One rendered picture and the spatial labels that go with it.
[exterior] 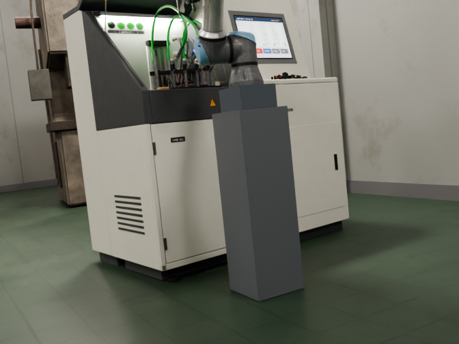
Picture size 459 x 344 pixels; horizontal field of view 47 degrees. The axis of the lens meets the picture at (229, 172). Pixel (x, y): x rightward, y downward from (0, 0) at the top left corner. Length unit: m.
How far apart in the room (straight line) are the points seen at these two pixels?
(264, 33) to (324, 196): 1.10
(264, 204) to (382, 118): 2.73
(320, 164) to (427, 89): 1.48
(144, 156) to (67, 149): 3.74
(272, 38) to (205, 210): 1.31
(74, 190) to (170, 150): 3.78
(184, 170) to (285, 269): 0.74
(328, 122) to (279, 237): 1.27
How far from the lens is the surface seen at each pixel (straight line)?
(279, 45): 3.51
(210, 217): 2.75
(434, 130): 4.44
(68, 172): 6.29
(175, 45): 3.33
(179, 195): 2.63
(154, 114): 2.57
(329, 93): 3.37
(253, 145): 2.16
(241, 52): 2.26
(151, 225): 2.63
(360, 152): 5.01
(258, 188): 2.17
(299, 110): 3.17
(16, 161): 10.30
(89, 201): 3.29
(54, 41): 6.44
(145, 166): 2.59
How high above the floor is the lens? 0.73
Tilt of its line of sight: 5 degrees down
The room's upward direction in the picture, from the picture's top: 6 degrees counter-clockwise
